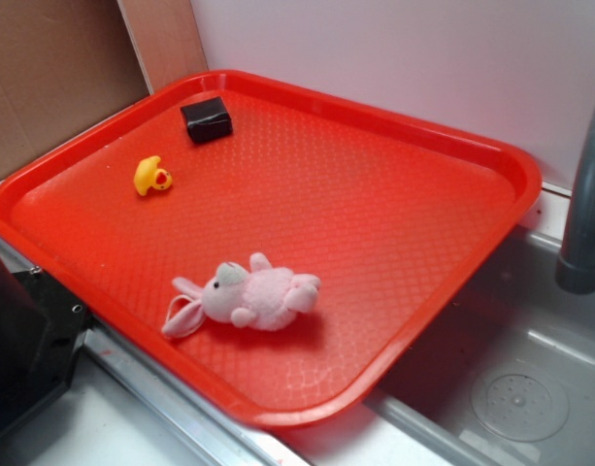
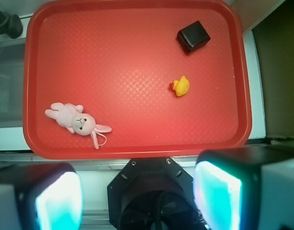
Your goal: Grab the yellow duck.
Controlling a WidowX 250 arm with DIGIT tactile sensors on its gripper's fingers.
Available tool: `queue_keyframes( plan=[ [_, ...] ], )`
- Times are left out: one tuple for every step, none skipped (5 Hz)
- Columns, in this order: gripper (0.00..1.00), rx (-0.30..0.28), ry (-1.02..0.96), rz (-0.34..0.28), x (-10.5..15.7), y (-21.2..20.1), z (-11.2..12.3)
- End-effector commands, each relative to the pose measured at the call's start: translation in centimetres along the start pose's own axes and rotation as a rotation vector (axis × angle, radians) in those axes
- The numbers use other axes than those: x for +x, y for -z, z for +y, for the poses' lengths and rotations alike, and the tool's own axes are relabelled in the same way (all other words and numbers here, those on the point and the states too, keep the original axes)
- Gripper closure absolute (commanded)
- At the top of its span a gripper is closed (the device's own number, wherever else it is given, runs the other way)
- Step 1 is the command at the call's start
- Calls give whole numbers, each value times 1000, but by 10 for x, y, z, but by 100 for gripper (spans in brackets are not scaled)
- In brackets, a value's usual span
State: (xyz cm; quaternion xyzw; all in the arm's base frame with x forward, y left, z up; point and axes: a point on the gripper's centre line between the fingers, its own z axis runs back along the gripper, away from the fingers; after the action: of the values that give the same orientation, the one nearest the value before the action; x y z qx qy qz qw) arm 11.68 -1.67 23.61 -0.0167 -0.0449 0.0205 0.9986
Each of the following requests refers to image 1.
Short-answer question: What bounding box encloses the pink plush bunny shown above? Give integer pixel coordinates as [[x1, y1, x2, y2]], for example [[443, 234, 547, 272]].
[[162, 252, 321, 339]]

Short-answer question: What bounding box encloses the yellow rubber duck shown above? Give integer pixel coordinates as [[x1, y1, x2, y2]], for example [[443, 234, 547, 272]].
[[133, 155, 173, 196]]

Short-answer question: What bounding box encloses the brown cardboard panel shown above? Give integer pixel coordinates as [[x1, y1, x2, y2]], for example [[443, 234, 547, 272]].
[[0, 0, 210, 188]]

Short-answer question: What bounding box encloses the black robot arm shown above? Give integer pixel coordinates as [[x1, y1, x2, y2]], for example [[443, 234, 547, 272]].
[[0, 257, 87, 440]]

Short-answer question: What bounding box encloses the grey metal faucet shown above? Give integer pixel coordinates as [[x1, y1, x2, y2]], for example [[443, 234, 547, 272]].
[[555, 108, 595, 294]]

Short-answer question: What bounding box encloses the red plastic tray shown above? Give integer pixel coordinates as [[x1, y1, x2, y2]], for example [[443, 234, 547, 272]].
[[0, 71, 542, 429]]

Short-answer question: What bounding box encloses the grey toy sink basin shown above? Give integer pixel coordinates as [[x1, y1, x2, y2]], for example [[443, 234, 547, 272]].
[[284, 228, 595, 465]]

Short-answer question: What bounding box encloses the black rectangular block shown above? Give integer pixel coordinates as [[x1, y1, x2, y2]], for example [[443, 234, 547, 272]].
[[181, 97, 233, 144]]

